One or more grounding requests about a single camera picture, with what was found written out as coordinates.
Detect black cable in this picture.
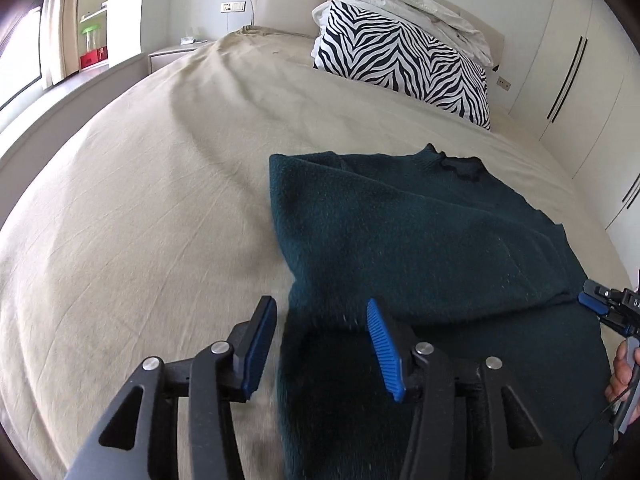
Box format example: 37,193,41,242
572,385,632,467

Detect black wardrobe handle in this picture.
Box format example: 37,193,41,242
552,38,590,124
547,35,584,120
621,172,640,211

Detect bed with beige sheet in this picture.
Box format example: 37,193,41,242
0,25,640,480

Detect beige curtain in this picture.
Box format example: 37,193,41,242
40,0,83,91

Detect dark green sweater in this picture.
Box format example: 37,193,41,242
268,143,621,480

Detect zebra print pillow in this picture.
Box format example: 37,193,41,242
311,0,492,131

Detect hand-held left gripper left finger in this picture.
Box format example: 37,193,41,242
65,296,278,480

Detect red box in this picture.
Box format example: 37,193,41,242
80,46,109,70

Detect white wall shelf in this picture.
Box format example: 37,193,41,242
75,0,115,73

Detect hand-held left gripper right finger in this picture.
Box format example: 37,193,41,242
366,298,581,480

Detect person's right hand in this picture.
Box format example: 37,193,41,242
604,341,637,405

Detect green container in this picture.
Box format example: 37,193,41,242
80,25,102,53

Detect white nightstand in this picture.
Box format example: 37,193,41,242
147,40,216,74

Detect white wardrobe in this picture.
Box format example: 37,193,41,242
507,0,640,233

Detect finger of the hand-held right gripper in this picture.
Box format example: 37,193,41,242
577,293,636,337
582,281,626,306

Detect folded white duvet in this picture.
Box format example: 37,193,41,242
343,0,493,67

